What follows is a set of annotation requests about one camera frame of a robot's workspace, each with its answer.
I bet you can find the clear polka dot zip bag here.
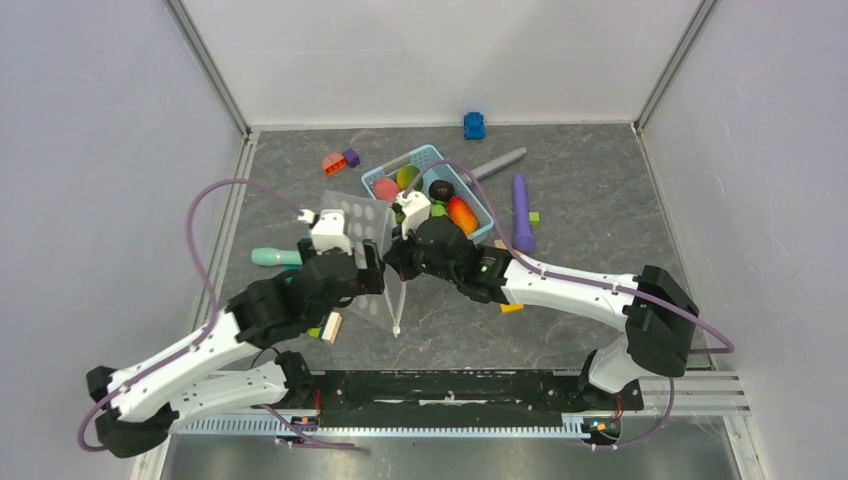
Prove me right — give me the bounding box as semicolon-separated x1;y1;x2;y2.
320;191;406;337

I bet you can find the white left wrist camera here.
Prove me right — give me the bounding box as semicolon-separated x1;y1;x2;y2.
297;209;353;255

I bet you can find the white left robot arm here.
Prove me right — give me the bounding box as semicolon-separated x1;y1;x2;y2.
78;238;385;458

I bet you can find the yellow flat brick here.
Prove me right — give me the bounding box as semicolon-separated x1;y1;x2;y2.
500;304;525;314

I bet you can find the green white brick block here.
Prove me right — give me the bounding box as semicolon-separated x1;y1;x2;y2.
307;312;343;344

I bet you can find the orange toy brick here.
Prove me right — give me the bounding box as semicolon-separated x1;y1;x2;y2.
321;152;347;176

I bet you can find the dark toy mangosteen upper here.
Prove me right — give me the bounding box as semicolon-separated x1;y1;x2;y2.
428;179;455;203

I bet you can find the light blue plastic basket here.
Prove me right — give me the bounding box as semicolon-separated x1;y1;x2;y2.
361;144;494;244

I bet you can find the pink toy peach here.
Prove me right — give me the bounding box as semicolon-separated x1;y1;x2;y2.
372;177;401;203

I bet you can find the orange red toy fruit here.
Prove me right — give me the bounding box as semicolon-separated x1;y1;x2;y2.
446;196;479;237

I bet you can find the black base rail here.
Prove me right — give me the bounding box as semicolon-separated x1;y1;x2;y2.
274;370;644;429

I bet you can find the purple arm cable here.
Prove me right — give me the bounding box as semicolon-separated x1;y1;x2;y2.
404;158;736;452
76;178;362;454

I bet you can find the blue toy brick car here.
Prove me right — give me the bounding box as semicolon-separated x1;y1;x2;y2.
463;111;486;140

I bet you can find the green toy cucumber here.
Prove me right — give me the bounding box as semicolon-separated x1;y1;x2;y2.
430;204;448;217

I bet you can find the mint green toy microphone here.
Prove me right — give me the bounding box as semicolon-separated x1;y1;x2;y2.
251;247;303;267

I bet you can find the purple toy microphone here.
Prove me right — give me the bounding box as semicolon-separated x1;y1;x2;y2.
512;173;536;254

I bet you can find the purple toy brick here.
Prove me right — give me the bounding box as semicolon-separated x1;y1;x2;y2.
342;148;361;168

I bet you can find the green orange toy mango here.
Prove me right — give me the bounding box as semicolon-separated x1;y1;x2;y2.
395;164;423;191

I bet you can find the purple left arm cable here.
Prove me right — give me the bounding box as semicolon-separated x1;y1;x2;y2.
76;178;362;454

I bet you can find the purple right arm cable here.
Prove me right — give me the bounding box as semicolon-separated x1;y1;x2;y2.
404;158;736;452

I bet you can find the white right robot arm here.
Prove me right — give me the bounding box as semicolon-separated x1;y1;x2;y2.
384;217;699;408

